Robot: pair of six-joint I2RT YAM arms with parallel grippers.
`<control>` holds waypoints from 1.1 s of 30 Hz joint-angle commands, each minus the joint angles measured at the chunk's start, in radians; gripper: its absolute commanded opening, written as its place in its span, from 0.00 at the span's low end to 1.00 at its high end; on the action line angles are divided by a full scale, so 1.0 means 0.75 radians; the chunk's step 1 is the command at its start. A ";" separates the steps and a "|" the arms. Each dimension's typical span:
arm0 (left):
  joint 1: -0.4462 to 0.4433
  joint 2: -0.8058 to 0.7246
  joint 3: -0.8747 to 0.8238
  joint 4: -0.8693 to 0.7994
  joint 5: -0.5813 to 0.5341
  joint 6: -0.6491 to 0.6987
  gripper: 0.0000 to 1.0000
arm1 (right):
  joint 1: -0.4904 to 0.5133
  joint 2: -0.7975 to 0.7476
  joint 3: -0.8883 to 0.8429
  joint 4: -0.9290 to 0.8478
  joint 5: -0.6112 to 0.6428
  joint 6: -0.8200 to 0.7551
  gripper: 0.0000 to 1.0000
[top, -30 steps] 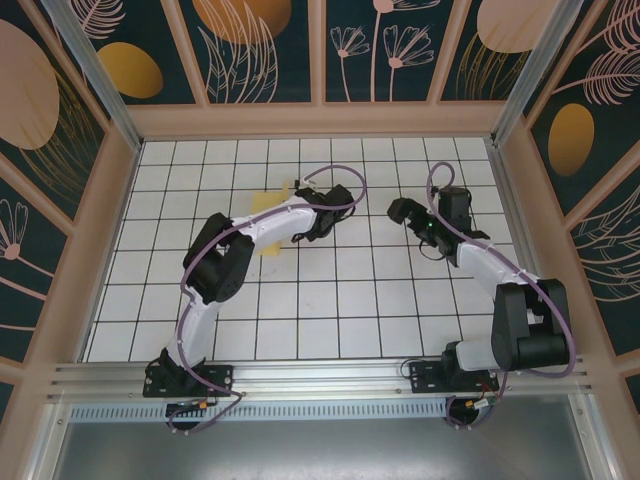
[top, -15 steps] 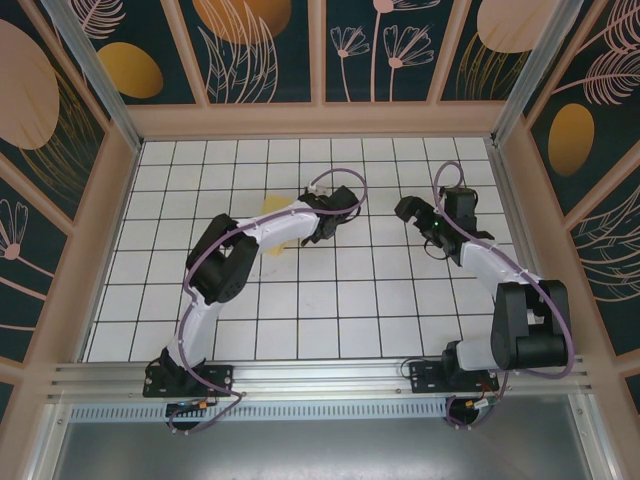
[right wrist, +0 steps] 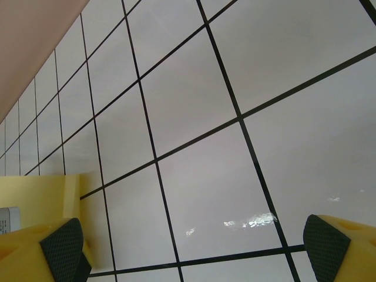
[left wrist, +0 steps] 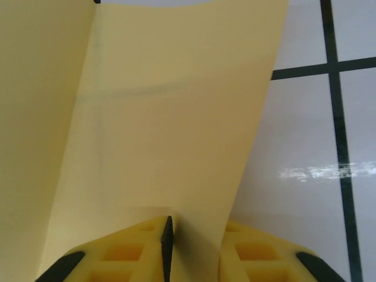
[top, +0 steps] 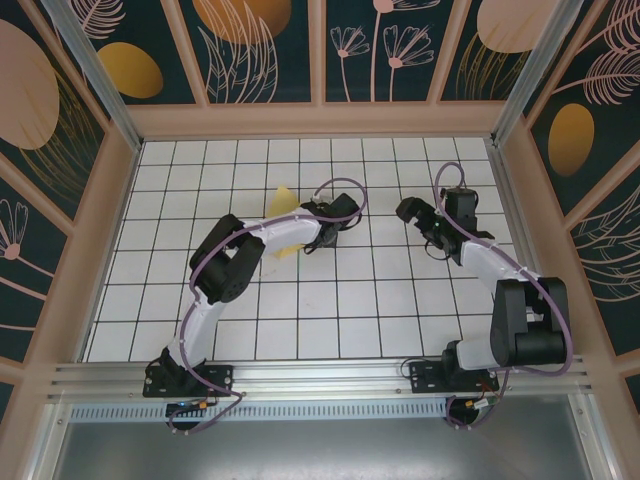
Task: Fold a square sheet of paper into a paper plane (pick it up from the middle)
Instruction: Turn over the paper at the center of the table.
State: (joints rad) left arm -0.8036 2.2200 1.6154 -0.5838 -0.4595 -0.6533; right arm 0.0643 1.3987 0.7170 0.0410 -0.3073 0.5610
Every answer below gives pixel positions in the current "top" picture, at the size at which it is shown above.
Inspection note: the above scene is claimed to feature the yellow paper sheet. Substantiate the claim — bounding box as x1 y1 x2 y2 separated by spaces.
263 185 307 262

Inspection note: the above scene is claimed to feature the grey metal sheet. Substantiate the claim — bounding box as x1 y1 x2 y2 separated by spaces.
42 418 604 480

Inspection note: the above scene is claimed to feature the aluminium side rail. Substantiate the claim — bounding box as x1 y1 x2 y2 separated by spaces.
487 139 571 357

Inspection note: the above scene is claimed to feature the long aluminium mounting rail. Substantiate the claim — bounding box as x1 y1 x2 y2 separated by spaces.
47 354 594 401

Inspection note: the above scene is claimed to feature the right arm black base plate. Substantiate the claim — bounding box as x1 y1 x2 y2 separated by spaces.
408 360 500 396

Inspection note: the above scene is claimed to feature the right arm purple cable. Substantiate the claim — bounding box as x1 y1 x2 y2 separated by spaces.
433 161 574 432

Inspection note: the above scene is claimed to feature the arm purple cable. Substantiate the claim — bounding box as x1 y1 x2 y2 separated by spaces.
167 177 370 437
433 161 574 432

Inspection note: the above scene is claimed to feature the slotted grey cable duct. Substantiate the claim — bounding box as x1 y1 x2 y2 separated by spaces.
69 403 451 422

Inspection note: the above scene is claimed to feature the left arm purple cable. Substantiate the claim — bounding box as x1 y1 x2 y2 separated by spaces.
167 177 370 437

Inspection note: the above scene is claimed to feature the aluminium frame post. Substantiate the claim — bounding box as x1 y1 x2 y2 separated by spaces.
490 0 584 147
39 0 146 152

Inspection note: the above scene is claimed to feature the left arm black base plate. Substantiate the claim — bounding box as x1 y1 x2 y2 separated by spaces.
143 363 236 399

